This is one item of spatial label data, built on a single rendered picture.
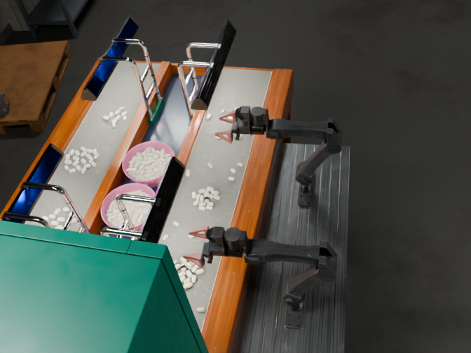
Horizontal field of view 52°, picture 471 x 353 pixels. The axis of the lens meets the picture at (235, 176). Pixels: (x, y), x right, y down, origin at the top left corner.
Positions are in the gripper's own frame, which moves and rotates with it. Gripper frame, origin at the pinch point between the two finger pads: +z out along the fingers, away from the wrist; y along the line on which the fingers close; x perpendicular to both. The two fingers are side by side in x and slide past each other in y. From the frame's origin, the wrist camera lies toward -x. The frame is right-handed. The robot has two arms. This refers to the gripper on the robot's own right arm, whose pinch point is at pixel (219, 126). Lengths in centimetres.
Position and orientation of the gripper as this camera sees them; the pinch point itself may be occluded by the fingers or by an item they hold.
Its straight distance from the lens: 212.0
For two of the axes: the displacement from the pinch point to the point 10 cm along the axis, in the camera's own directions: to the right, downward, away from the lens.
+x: 1.1, 6.3, 7.7
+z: -9.8, -0.6, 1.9
